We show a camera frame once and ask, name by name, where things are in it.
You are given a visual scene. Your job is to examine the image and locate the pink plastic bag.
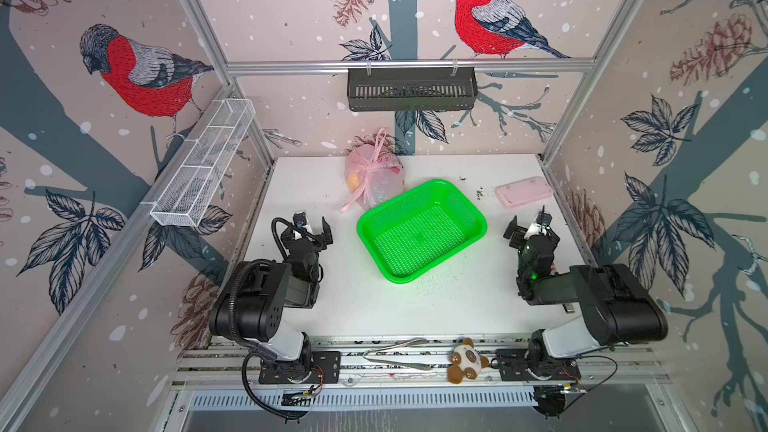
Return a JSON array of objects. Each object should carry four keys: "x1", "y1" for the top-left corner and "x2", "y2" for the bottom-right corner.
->
[{"x1": 340, "y1": 128, "x2": 405, "y2": 213}]

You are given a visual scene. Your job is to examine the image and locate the green plastic basket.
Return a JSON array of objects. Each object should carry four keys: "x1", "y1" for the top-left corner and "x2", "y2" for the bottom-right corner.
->
[{"x1": 356, "y1": 179, "x2": 488, "y2": 284}]

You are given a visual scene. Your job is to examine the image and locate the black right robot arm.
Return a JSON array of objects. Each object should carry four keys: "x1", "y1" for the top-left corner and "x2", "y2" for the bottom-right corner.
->
[{"x1": 503, "y1": 209, "x2": 668, "y2": 378}]

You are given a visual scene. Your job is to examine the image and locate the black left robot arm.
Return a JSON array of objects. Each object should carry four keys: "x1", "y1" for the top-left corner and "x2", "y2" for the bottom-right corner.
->
[{"x1": 208, "y1": 212, "x2": 333, "y2": 384}]

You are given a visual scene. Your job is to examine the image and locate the metal tongs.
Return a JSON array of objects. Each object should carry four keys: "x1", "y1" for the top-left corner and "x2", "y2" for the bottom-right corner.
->
[{"x1": 362, "y1": 337, "x2": 435, "y2": 372}]

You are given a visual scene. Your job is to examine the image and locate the brown white plush toy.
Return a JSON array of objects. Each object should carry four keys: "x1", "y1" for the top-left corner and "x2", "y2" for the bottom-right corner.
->
[{"x1": 447, "y1": 338, "x2": 490, "y2": 384}]

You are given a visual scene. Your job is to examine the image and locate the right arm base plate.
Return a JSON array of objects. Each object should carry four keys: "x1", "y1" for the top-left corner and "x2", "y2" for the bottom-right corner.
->
[{"x1": 490, "y1": 348, "x2": 581, "y2": 383}]

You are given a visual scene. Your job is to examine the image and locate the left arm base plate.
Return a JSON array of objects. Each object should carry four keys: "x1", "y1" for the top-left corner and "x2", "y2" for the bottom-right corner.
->
[{"x1": 258, "y1": 351, "x2": 341, "y2": 385}]

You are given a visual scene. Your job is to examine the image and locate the white wire mesh shelf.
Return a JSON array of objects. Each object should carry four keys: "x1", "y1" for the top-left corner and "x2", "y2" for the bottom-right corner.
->
[{"x1": 150, "y1": 98, "x2": 255, "y2": 227}]

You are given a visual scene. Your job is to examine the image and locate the black corrugated cable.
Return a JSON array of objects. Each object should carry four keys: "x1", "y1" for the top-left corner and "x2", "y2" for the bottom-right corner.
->
[{"x1": 241, "y1": 352, "x2": 313, "y2": 422}]

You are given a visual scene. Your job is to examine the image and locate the black hanging wall basket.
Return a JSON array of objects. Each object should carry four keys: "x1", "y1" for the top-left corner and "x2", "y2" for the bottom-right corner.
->
[{"x1": 347, "y1": 67, "x2": 478, "y2": 112}]

